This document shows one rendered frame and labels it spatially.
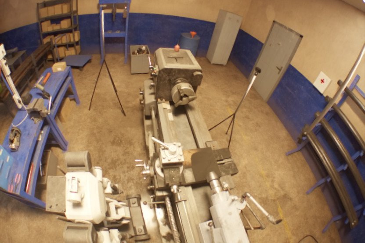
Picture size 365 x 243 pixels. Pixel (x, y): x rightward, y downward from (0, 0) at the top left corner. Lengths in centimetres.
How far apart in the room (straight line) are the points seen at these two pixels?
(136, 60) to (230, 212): 348
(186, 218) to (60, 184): 92
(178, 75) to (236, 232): 157
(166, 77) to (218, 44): 352
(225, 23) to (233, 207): 461
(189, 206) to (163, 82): 130
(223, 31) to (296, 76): 252
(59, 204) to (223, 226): 93
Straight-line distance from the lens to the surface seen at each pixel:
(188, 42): 446
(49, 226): 254
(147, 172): 132
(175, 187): 115
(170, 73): 171
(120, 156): 243
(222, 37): 500
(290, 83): 418
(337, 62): 370
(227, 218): 108
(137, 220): 194
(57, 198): 90
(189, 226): 131
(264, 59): 480
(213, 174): 116
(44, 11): 524
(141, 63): 382
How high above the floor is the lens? 213
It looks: 42 degrees down
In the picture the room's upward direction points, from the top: 15 degrees clockwise
